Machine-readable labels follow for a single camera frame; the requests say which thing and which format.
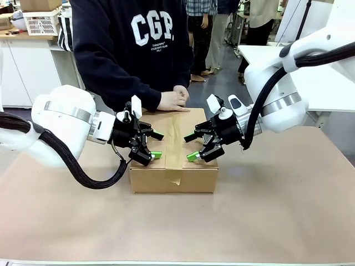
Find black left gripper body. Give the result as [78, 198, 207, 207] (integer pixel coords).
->
[110, 101, 154, 151]

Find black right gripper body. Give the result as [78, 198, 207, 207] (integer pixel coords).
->
[206, 110, 245, 145]

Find brown tape strip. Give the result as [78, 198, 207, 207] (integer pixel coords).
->
[164, 109, 186, 186]

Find brown cardboard shipping box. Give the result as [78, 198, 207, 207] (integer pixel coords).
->
[129, 107, 220, 195]

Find person's right forearm navy sleeve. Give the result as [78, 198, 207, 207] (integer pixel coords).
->
[83, 47, 163, 112]

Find person's left forearm navy sleeve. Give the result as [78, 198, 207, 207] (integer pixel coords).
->
[177, 41, 194, 89]

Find cardboard box atop basket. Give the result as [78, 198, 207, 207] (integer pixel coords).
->
[19, 0, 63, 12]

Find small flat cardboard box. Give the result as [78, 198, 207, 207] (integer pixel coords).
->
[0, 13, 14, 30]

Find person's right hand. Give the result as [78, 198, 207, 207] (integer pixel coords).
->
[158, 90, 191, 112]

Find person's left hand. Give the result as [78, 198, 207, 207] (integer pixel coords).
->
[173, 85, 191, 102]

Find person's navy sweatshirt torso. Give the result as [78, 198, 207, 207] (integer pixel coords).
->
[69, 0, 194, 111]

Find bystander in plaid shirt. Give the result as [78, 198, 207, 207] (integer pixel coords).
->
[186, 0, 217, 83]

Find bystander in beige trousers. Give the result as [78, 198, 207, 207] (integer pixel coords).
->
[205, 0, 241, 70]

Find white cabinet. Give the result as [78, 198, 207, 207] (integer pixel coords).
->
[0, 38, 85, 108]

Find black white striped bag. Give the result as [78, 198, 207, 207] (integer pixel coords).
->
[57, 15, 74, 52]

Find bystander in beige top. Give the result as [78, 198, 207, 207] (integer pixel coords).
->
[237, 0, 280, 85]

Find white plastic basket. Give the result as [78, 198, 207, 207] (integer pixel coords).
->
[23, 11, 61, 37]

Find wooden countertop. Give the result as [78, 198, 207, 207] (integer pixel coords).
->
[0, 29, 58, 41]

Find black tripod stand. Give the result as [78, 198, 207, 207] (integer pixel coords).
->
[296, 0, 313, 44]

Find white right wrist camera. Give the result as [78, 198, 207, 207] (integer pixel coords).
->
[206, 94, 234, 121]

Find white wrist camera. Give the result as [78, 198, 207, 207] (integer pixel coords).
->
[130, 94, 143, 117]
[206, 94, 234, 121]

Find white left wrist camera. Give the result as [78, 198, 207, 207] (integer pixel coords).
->
[130, 94, 143, 117]

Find black left arm cable sleeve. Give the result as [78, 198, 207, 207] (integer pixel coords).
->
[0, 110, 131, 191]

